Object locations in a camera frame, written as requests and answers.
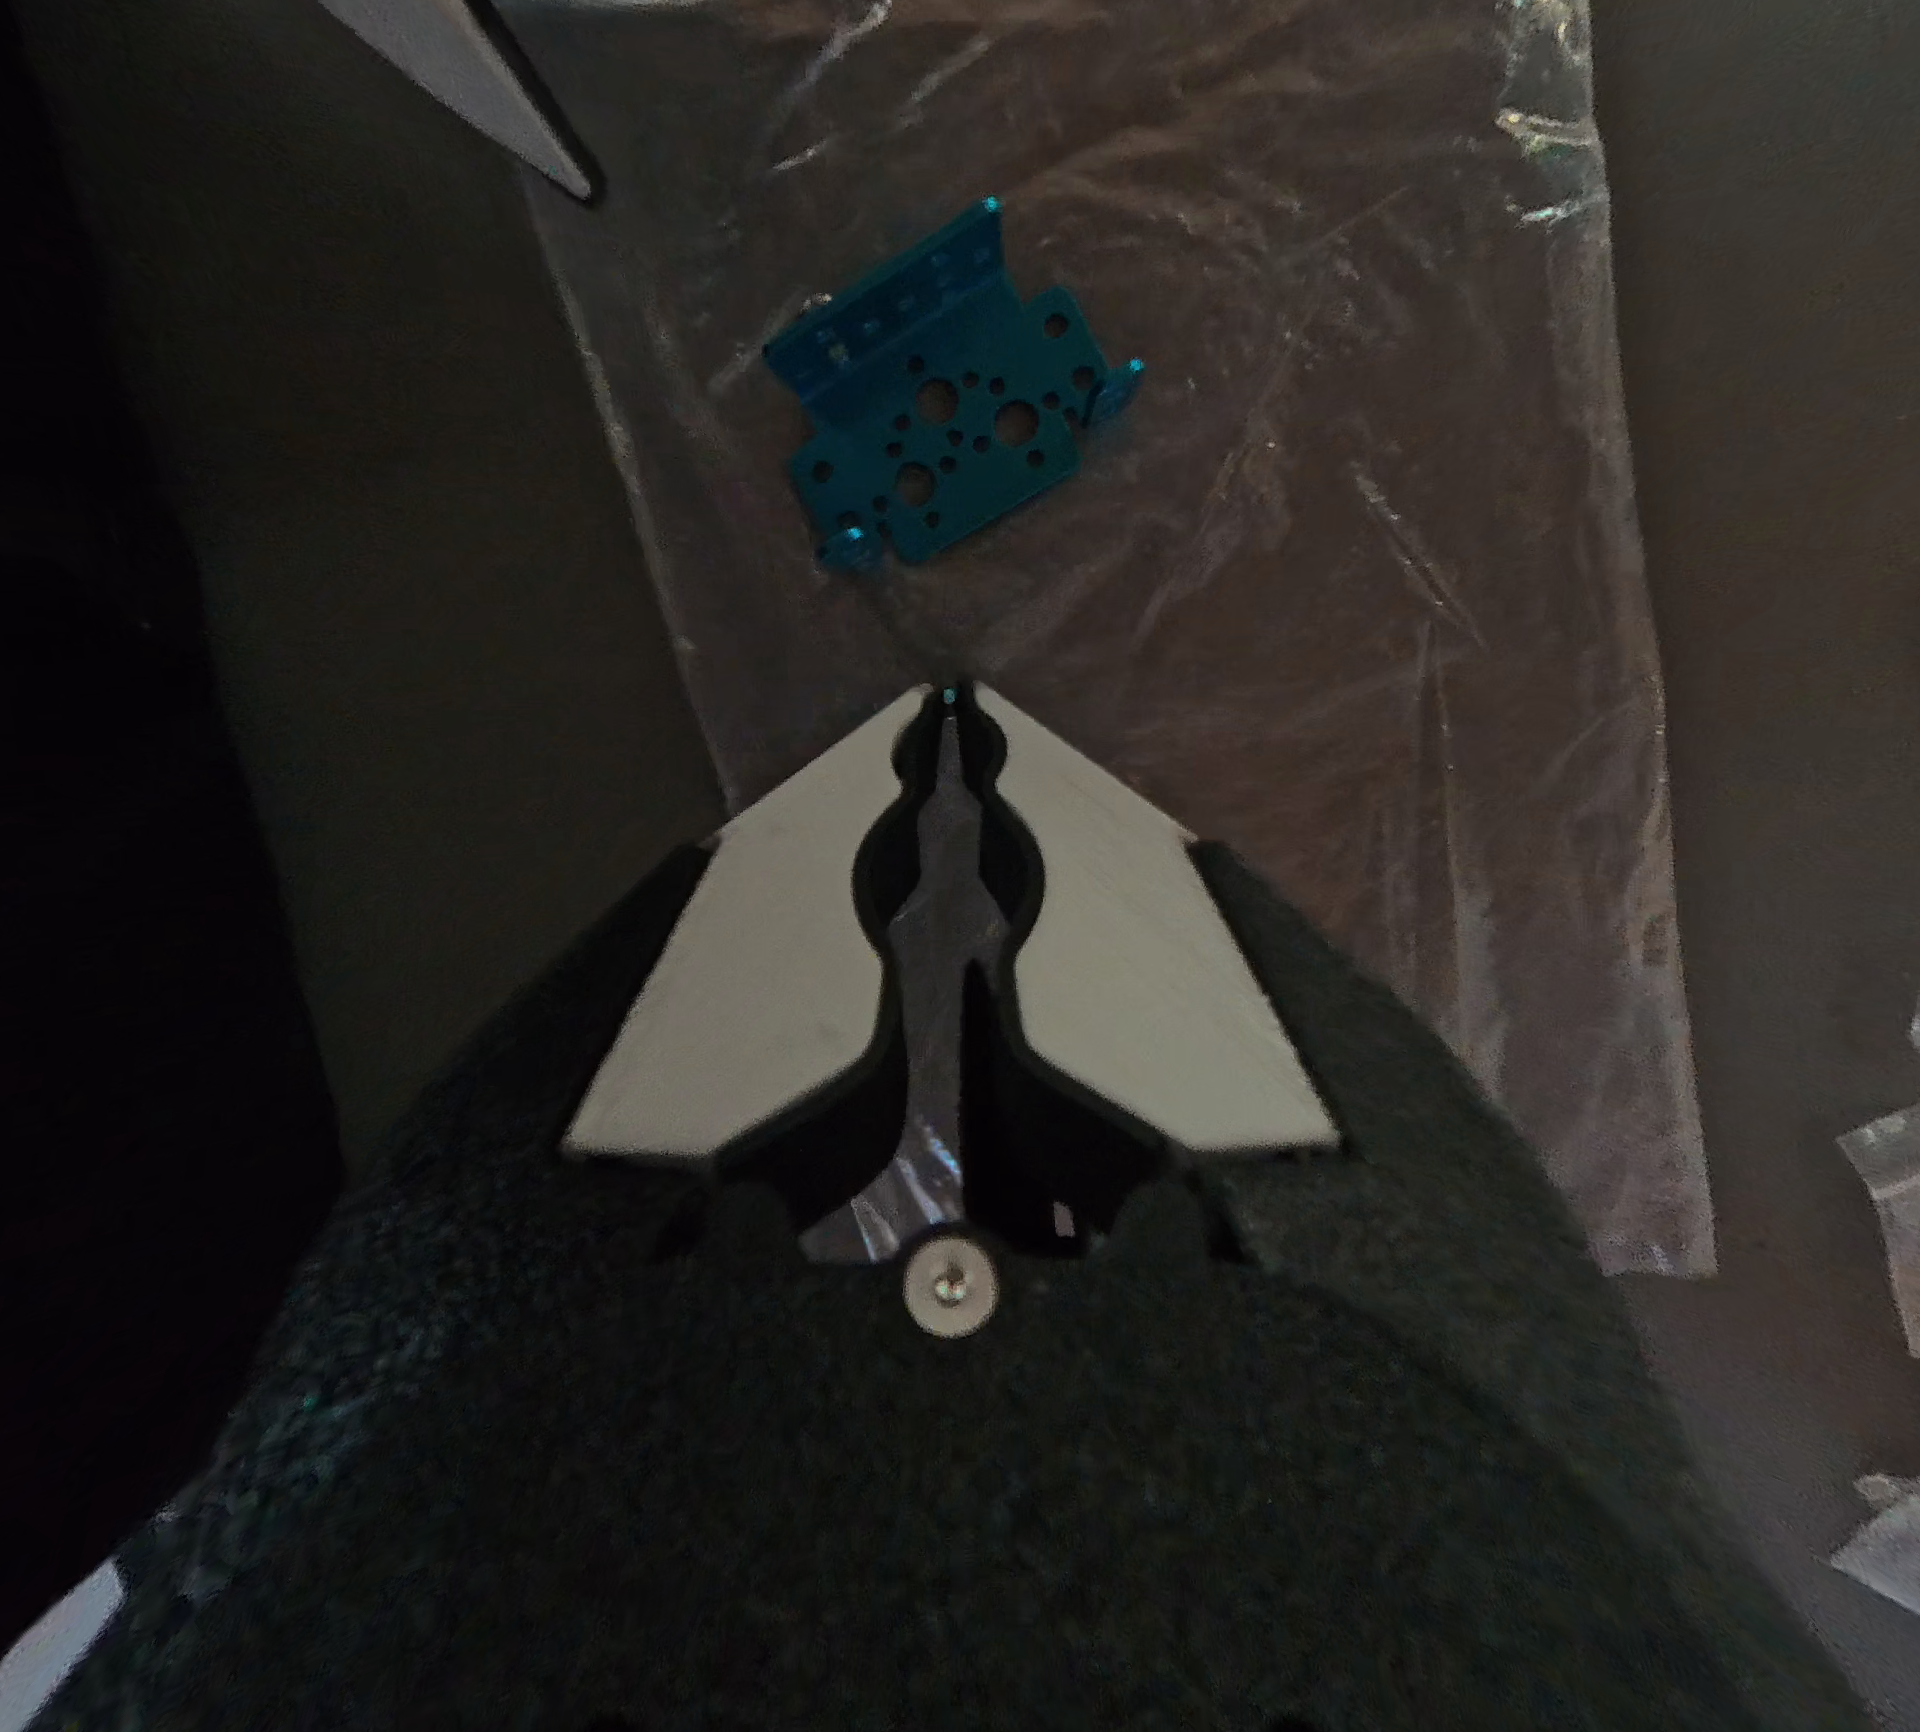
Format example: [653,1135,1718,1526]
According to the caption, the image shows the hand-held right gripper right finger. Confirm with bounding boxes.
[960,682,1343,1163]

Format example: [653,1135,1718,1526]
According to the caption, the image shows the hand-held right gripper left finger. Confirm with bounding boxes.
[562,684,951,1169]

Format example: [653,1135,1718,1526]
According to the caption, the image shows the large clear plastic bag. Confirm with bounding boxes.
[381,0,1721,1282]

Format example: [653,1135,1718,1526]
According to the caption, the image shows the blue metal bracket large holes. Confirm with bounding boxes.
[759,196,1152,573]

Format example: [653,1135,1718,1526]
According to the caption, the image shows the dark grey desk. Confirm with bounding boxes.
[0,0,1920,1732]

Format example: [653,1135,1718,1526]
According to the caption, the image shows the person's black sweater torso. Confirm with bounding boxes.
[0,0,350,1592]

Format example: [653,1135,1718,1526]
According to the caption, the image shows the pile of small screw bags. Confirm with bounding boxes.
[1825,1005,1920,1637]

